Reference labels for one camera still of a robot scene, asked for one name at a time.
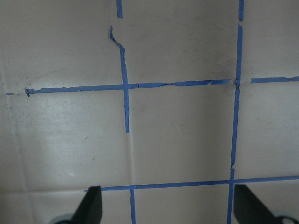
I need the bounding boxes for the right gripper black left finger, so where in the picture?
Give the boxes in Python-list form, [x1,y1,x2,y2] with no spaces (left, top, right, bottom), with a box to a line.
[71,186,103,224]

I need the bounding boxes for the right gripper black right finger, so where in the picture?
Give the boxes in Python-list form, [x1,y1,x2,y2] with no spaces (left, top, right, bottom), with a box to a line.
[233,184,280,224]

